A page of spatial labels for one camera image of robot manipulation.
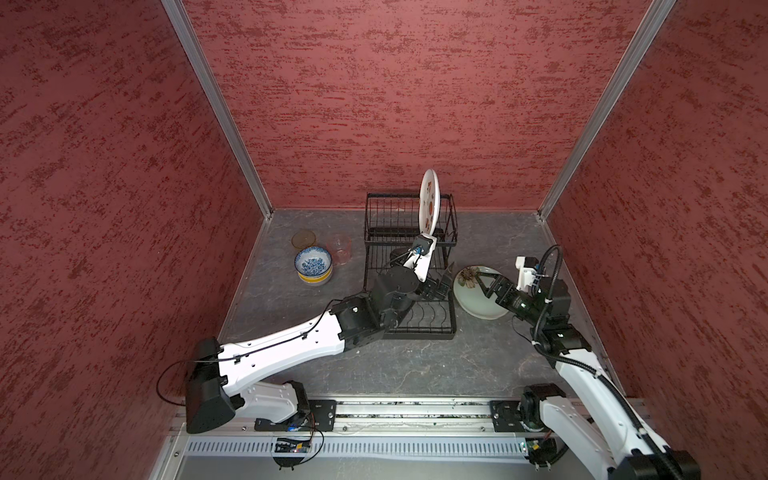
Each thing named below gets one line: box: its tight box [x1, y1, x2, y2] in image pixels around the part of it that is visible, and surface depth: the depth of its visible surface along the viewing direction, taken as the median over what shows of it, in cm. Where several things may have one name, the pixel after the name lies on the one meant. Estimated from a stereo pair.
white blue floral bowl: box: [294, 246, 332, 276], surface depth 99 cm
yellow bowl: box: [296, 266, 333, 284], surface depth 95 cm
